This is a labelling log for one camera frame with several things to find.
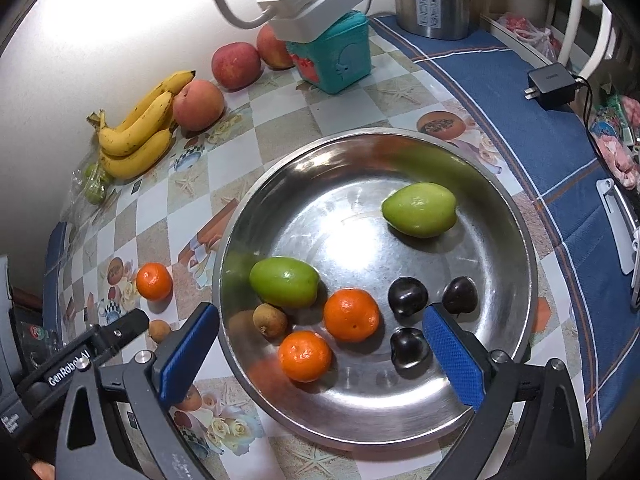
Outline checkered patterned tablecloth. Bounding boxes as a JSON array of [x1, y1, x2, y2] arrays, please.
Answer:
[[41, 14, 640, 480]]

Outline black power adapter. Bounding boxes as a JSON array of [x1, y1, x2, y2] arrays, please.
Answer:
[[524, 63, 578, 110]]

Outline clear glass mug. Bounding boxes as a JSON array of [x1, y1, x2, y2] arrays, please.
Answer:
[[17, 322, 58, 370]]

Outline teal toy box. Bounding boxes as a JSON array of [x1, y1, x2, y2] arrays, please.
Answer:
[[286, 11, 372, 94]]

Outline orange tangerine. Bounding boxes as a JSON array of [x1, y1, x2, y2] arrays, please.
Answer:
[[323, 287, 381, 344], [136, 262, 172, 301]]

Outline dark plum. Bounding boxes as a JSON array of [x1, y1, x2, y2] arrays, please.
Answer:
[[442, 276, 478, 315], [387, 276, 428, 318], [390, 327, 431, 370]]

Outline clear bag of green fruit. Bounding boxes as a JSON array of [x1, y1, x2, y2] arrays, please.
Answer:
[[60, 151, 113, 226]]

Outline orange tangerine low pile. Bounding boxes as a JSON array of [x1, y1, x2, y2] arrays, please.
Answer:
[[278, 330, 333, 382]]

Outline stainless steel bowl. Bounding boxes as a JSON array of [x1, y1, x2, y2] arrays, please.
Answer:
[[213, 128, 538, 451]]

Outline red apple middle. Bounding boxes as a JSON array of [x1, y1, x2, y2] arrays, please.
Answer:
[[212, 42, 262, 91]]

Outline red apple far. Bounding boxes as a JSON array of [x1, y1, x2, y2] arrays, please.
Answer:
[[256, 24, 294, 70]]

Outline yellow banana bunch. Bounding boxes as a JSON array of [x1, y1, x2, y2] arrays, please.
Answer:
[[87, 70, 196, 181]]

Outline green jujube large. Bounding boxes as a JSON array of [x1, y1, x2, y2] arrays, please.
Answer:
[[250, 256, 320, 309]]

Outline white power strip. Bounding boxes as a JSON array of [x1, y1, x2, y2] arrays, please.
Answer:
[[171, 0, 376, 45]]

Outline brown longan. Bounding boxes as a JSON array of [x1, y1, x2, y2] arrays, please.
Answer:
[[149, 320, 172, 344], [252, 304, 288, 339]]

